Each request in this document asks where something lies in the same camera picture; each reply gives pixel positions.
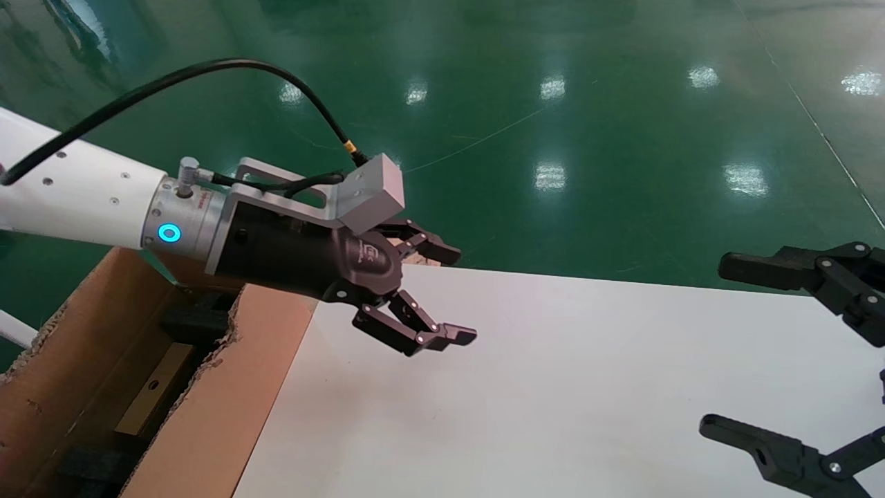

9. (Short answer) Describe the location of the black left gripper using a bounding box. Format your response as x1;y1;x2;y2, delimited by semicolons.
207;204;478;358

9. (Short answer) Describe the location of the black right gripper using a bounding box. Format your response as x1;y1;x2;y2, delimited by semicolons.
697;242;885;498

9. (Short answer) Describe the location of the small brown cardboard box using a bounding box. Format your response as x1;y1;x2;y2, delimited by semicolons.
114;342;194;436

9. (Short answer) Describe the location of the large brown cardboard box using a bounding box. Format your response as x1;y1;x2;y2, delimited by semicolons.
0;246;319;498

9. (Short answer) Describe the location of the wooden pallet board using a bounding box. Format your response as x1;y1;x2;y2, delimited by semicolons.
384;235;443;268

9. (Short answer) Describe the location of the white pipe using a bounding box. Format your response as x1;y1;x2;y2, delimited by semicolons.
0;309;39;350

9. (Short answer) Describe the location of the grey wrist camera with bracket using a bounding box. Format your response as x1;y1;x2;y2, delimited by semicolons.
221;154;407;236

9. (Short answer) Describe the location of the short black looped cable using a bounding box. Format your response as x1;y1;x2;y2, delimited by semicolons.
211;169;346;199

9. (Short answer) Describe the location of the long black camera cable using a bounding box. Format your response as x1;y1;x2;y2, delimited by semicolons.
0;58;371;186

